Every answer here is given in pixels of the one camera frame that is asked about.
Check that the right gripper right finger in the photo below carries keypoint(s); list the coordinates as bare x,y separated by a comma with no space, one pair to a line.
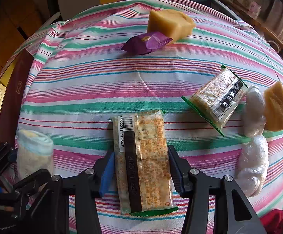
233,213

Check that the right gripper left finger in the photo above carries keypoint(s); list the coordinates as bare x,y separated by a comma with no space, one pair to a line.
50,211

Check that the white towel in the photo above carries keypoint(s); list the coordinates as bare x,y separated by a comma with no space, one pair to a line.
35,152

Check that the white plastic bundle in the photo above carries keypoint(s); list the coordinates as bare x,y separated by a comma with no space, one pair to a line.
253,117
253,166

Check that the green cracker packet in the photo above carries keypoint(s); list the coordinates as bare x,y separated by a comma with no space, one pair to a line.
217,100
142,164

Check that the red cloth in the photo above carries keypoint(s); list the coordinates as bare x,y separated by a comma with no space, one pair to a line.
273,221

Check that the gold open box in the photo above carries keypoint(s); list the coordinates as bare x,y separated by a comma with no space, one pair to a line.
13,77

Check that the yellow sponge cube right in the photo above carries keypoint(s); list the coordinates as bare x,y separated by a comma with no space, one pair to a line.
273,111

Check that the yellow sponge cube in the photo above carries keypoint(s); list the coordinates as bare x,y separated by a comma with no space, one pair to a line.
171,23
273,111

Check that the striped bed sheet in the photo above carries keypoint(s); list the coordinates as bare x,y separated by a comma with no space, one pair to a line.
80,78

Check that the yellow sponge cube far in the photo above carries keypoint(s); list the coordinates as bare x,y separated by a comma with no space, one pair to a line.
171,23

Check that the wooden side table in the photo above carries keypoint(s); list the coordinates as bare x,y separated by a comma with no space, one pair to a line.
254,22

